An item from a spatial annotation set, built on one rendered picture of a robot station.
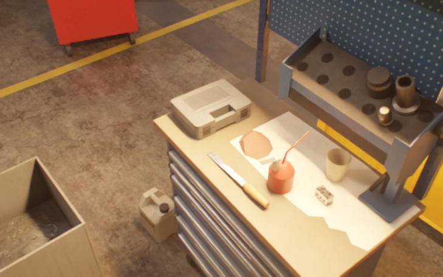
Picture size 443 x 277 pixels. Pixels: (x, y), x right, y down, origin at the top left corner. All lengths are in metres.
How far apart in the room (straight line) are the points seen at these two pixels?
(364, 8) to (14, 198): 1.83
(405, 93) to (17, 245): 1.81
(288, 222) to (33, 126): 2.39
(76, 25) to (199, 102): 2.37
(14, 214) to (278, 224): 1.50
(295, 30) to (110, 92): 2.16
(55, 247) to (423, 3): 1.59
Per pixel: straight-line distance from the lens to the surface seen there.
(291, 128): 1.69
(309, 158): 1.59
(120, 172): 2.87
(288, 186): 1.44
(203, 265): 2.05
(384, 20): 1.38
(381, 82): 1.30
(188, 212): 1.87
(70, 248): 2.01
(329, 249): 1.36
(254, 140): 1.58
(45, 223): 2.36
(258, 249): 1.44
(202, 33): 4.22
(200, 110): 1.65
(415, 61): 1.36
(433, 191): 2.47
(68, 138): 3.21
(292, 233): 1.37
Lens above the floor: 2.06
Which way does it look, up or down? 42 degrees down
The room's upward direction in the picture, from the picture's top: straight up
